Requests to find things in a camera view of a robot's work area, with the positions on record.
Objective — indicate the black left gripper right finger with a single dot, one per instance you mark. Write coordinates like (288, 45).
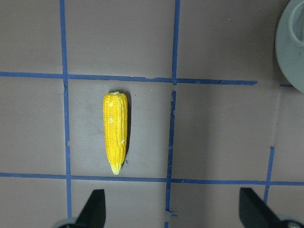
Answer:
(253, 212)

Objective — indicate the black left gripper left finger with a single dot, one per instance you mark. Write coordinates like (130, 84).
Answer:
(93, 213)

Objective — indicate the yellow corn cob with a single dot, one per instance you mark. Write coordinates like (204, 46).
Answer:
(115, 119)

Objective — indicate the pale green cooking pot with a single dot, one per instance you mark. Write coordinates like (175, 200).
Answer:
(289, 44)

